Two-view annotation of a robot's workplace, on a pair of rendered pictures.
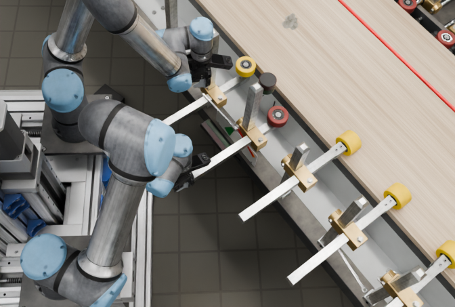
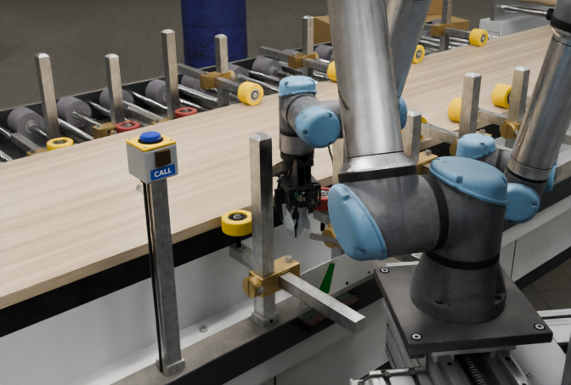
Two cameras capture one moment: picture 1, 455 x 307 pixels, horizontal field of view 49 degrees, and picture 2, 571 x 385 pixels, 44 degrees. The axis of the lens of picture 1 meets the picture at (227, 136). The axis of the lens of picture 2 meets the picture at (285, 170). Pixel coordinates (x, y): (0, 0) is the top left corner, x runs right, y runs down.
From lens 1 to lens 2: 1.97 m
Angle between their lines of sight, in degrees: 68
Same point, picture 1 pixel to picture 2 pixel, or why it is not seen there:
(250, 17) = (138, 217)
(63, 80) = (458, 165)
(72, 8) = (386, 31)
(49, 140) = (516, 322)
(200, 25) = (299, 80)
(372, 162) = not seen: hidden behind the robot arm
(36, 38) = not seen: outside the picture
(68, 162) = (519, 351)
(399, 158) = not seen: hidden behind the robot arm
